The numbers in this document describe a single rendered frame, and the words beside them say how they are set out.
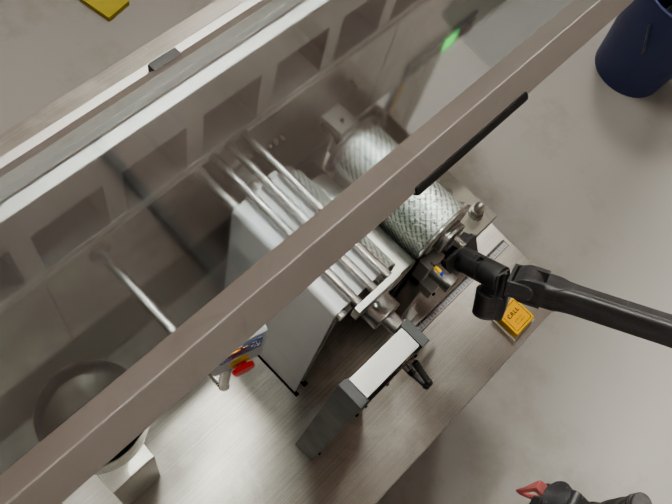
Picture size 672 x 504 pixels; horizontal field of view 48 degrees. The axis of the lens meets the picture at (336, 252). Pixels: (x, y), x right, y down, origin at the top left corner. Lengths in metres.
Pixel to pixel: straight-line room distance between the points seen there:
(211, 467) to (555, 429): 1.53
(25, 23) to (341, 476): 2.31
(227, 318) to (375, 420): 1.19
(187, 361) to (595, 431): 2.48
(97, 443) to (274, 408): 1.17
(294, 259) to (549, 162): 2.76
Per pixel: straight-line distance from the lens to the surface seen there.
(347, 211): 0.60
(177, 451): 1.67
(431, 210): 1.45
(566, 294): 1.57
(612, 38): 3.57
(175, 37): 1.42
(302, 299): 1.26
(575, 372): 2.96
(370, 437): 1.71
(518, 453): 2.80
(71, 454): 0.54
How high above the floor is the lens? 2.55
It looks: 65 degrees down
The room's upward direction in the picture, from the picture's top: 23 degrees clockwise
